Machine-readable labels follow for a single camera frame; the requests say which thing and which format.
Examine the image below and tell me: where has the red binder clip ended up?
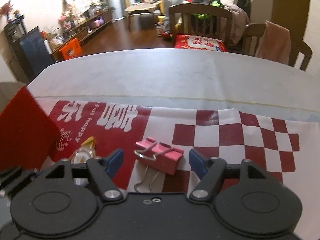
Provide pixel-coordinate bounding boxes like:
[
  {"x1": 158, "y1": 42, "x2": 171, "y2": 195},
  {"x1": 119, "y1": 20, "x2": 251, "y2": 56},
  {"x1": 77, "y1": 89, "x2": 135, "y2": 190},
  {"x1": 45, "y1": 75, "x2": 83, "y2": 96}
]
[{"x1": 133, "y1": 136, "x2": 185, "y2": 193}]

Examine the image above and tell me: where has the yellow correction tape dispenser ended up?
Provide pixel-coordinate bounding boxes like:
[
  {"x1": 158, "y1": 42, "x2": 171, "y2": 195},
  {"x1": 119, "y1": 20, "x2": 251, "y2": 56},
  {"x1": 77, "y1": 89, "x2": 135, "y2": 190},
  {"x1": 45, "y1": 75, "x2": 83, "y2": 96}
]
[{"x1": 68, "y1": 135, "x2": 97, "y2": 186}]

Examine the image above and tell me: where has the red white cardboard box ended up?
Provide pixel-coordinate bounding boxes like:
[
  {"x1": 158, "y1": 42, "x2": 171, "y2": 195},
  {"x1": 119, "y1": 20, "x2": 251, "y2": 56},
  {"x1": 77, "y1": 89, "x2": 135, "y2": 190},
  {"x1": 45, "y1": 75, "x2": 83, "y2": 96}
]
[{"x1": 1, "y1": 87, "x2": 60, "y2": 171}]

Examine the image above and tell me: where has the orange gift box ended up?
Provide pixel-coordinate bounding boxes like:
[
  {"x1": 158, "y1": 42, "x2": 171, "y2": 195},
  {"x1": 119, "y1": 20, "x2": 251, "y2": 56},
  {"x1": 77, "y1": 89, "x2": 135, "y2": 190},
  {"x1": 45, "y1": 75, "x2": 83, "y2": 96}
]
[{"x1": 58, "y1": 38, "x2": 82, "y2": 61}]

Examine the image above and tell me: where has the red patterned seat cushion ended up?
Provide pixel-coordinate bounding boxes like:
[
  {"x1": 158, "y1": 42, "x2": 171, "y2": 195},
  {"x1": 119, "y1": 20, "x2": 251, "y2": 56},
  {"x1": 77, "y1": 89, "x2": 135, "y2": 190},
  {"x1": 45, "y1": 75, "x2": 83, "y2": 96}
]
[{"x1": 174, "y1": 34, "x2": 227, "y2": 52}]

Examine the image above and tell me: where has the dark blue appliance cabinet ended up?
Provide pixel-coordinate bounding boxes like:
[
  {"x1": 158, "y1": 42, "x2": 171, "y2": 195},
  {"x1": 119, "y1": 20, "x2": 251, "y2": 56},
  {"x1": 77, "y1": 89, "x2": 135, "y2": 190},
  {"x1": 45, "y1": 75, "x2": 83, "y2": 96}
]
[{"x1": 19, "y1": 27, "x2": 54, "y2": 80}]

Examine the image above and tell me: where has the pink cloth on chair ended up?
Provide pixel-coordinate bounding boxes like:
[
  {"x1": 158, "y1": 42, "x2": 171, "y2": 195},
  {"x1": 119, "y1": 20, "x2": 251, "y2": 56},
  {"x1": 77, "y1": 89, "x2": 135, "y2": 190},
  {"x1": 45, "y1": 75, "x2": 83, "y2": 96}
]
[{"x1": 255, "y1": 21, "x2": 291, "y2": 65}]

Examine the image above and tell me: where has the wooden chair with cushion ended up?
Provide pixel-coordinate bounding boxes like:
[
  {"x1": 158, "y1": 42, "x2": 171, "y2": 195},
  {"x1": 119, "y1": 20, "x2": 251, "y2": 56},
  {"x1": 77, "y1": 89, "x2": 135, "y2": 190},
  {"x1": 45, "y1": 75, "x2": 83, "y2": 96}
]
[{"x1": 169, "y1": 3, "x2": 233, "y2": 51}]

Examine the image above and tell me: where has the wooden chair with pink cloth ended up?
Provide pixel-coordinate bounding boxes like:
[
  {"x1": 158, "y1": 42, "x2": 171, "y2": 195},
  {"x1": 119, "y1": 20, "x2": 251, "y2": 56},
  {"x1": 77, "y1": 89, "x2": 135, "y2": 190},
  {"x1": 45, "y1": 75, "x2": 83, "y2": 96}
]
[{"x1": 242, "y1": 21, "x2": 313, "y2": 71}]

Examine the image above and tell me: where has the wooden TV console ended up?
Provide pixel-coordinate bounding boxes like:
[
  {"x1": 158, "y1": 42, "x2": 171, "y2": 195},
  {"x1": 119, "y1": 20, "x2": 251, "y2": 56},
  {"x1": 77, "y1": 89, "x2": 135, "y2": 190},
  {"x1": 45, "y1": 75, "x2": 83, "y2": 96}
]
[{"x1": 51, "y1": 9, "x2": 113, "y2": 62}]

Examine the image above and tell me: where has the sofa with clothes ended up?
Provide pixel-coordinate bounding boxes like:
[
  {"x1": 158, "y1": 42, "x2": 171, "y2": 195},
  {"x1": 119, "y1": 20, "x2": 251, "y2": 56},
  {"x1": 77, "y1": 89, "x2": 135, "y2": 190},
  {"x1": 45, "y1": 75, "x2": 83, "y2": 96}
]
[{"x1": 186, "y1": 0, "x2": 252, "y2": 46}]

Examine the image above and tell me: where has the round wooden coffee table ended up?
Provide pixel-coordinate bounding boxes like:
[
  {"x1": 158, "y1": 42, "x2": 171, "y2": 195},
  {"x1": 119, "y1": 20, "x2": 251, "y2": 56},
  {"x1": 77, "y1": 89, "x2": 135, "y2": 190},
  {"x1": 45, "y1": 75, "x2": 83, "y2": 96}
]
[{"x1": 125, "y1": 1, "x2": 163, "y2": 31}]

